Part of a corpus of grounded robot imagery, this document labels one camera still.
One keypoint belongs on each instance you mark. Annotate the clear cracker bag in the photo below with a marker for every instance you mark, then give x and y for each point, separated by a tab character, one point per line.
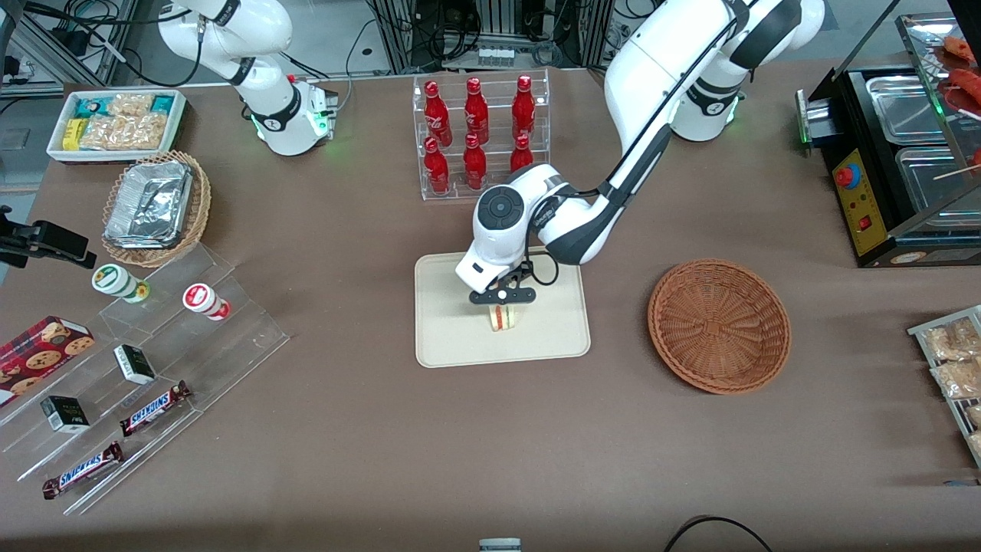
123	132
130	104

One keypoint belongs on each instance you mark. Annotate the white rectangular snack bin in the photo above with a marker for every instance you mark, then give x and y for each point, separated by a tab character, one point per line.
57	149

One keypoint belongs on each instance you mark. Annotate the small grey box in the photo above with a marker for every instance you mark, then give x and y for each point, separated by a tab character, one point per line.
500	546

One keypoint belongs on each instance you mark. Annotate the brown Snickers bar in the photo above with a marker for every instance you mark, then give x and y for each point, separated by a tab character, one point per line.
153	409
80	471

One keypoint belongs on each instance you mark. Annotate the round brown wicker basket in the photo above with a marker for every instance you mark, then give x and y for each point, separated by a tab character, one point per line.
719	326

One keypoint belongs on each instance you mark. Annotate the red cola bottle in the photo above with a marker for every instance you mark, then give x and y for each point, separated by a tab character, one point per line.
476	111
523	107
437	169
521	155
438	115
474	165

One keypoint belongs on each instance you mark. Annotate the black food warmer cabinet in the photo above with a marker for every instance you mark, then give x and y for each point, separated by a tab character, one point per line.
862	207

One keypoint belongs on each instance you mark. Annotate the clear acrylic bottle rack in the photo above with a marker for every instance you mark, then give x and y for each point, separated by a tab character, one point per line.
494	123

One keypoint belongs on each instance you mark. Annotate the oval light wicker basket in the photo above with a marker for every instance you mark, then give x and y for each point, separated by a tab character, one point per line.
199	207

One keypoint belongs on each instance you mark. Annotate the triangular sandwich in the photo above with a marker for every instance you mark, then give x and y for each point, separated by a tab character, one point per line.
503	318

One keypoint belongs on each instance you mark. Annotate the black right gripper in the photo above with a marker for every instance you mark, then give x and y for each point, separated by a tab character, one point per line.
6	233

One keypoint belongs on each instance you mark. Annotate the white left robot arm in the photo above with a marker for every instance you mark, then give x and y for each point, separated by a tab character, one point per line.
659	61

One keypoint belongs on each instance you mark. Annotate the clear fried snack bag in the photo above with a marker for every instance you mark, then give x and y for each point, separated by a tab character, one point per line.
950	341
958	379
975	415
976	445

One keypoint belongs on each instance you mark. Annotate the steel food pan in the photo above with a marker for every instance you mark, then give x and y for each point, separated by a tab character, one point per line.
904	111
935	184

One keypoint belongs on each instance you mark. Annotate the red cookie box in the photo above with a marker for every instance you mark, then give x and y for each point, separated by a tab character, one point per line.
38	356

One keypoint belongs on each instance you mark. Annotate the black equipment rack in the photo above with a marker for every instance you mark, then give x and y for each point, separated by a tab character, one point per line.
498	19

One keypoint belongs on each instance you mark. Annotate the teal snack packet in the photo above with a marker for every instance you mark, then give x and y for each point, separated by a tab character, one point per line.
90	106
162	103

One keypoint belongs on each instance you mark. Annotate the aluminium frame structure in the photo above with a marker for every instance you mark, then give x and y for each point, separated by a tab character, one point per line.
69	46

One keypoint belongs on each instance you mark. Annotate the green-lid white cup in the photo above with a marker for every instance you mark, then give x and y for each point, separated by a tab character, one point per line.
115	280

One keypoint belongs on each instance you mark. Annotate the tray of packaged snacks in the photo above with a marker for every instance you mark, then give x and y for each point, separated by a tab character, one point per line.
923	331

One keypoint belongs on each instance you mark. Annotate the red-lid white cup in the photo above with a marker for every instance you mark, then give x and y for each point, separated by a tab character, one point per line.
203	300

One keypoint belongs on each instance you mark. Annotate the clear acrylic stepped stand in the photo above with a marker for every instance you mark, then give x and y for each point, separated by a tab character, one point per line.
230	337

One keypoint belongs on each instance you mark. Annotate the yellow snack packet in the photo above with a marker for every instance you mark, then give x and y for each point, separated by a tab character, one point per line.
73	134

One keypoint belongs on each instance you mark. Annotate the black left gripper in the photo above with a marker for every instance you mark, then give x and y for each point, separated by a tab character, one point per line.
523	270

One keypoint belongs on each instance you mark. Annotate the silver box with green light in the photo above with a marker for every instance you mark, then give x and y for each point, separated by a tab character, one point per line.
812	119

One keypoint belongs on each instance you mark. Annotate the beige plastic tray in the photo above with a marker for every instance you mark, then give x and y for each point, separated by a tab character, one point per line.
552	330

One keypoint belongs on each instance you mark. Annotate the stacked aluminium foil trays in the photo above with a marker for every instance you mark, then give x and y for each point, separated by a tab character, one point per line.
149	203

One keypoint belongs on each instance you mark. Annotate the small black green box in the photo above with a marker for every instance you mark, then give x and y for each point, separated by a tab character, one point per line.
65	415
135	365

